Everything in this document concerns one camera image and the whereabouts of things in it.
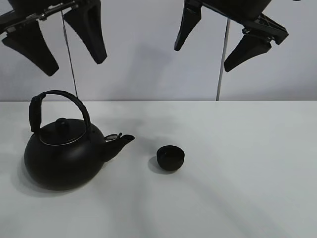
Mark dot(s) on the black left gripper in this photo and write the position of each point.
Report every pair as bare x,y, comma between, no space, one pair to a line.
84,18

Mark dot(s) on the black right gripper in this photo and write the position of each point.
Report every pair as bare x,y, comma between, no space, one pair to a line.
259,29

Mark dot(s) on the black teapot with handle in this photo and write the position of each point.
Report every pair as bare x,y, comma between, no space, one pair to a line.
67,153

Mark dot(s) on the small black teacup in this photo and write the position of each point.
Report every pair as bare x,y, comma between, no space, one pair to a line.
170,158

